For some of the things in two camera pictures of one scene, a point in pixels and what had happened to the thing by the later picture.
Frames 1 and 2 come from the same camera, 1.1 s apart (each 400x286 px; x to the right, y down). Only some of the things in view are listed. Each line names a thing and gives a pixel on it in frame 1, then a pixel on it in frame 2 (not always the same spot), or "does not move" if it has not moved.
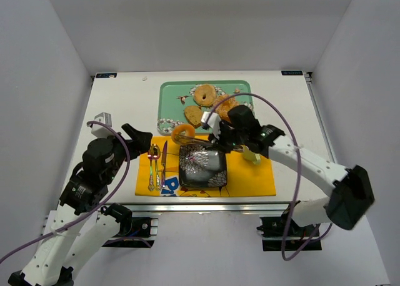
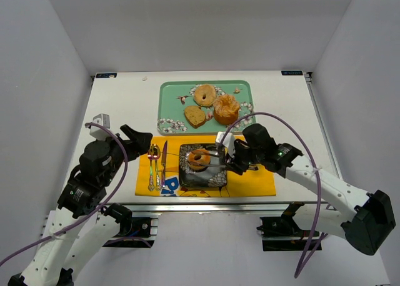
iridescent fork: (151, 185) does not move
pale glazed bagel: (209, 90) does not move
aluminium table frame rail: (205, 208) does not move
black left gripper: (132, 145) does not move
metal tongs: (192, 140) -> (218, 160)
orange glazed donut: (189, 130) -> (199, 159)
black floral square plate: (201, 167) does not move
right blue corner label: (292, 72) does not move
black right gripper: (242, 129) -> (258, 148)
